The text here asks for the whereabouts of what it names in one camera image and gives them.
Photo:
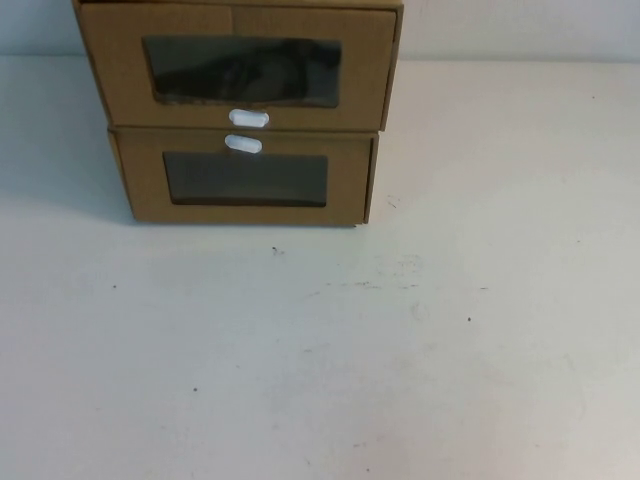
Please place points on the cardboard shoe box with window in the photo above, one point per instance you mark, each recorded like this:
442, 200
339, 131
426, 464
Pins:
145, 190

